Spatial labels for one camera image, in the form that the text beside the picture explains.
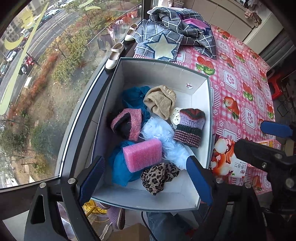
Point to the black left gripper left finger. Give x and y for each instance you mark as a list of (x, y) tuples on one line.
[(44, 220)]

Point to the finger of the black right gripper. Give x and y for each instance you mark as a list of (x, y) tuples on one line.
[(278, 129)]

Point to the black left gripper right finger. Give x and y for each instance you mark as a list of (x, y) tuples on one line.
[(233, 211)]

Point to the leopard print scarf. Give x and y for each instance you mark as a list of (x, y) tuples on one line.
[(154, 178)]

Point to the light blue fluffy fabric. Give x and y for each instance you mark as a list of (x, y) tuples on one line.
[(173, 151)]

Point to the pink foam sponge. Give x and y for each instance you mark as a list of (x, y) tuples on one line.
[(143, 154)]

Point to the yellow printed leaflet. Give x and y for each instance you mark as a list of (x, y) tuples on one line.
[(273, 143)]

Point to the pink strawberry paw tablecloth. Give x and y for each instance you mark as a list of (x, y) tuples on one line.
[(241, 98)]

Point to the red plastic stool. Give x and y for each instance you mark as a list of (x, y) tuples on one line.
[(274, 82)]

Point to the strawberry printed paper bag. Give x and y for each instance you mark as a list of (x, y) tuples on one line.
[(224, 161)]

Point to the blue jeans leg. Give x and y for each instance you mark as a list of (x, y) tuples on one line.
[(165, 226)]

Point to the purple slipper on floor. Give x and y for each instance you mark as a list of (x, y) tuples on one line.
[(115, 214)]

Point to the purple striped knitted hat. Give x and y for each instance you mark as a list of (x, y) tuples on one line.
[(189, 129)]

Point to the cardboard box on floor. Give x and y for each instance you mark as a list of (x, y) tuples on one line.
[(132, 233)]

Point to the white polka dot cloth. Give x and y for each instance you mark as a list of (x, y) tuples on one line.
[(175, 117)]

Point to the beige knitted hat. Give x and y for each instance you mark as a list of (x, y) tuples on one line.
[(160, 100)]

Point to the grey storage box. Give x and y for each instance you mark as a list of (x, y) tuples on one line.
[(193, 91)]

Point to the pink black knitted hat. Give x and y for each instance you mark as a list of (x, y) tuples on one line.
[(127, 124)]

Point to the dark plaid star blanket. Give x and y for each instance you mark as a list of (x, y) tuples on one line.
[(167, 29)]

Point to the cream shoe far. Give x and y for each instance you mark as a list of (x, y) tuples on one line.
[(129, 35)]

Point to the cream shoe near window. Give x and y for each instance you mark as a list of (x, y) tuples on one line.
[(113, 59)]

